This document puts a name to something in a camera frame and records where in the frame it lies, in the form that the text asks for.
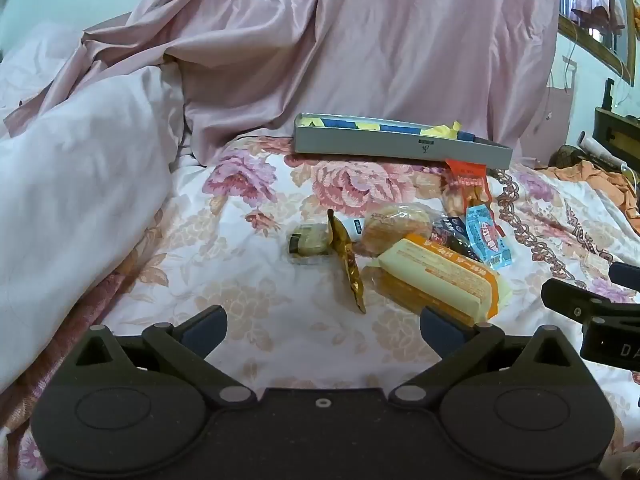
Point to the wooden window frame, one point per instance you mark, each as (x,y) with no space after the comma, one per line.
(590,42)

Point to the floral bedsheet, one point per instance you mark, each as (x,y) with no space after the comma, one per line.
(250,320)

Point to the round pastry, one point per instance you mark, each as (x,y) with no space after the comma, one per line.
(390,230)

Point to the red snack packet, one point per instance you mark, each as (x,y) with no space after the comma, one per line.
(467,180)

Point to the wooden desk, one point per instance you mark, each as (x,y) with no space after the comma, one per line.
(620,132)

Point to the orange yellow cake packet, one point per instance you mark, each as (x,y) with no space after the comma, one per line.
(440,275)

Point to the small pastry in clear wrapper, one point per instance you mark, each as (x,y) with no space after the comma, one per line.
(310,242)

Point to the golden brown snack packet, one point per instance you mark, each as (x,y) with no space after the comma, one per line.
(347,260)

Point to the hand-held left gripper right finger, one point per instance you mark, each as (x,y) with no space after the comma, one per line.
(440,329)

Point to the dark brown cloth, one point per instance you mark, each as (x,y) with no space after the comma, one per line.
(565,155)

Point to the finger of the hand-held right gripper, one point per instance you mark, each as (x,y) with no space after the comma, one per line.
(570,300)
(624,273)

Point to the grey shallow box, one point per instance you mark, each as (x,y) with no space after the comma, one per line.
(360,147)

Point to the white duvet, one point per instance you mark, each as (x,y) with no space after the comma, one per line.
(75,185)

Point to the orange cloth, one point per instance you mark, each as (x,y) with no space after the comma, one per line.
(600,180)

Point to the pink satin blanket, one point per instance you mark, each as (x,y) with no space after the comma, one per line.
(350,35)

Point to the white tube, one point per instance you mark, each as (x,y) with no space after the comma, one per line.
(597,149)

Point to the blue snack packet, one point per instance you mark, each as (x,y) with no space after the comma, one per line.
(487,235)

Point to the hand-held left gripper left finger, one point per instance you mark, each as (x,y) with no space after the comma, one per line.
(205,329)

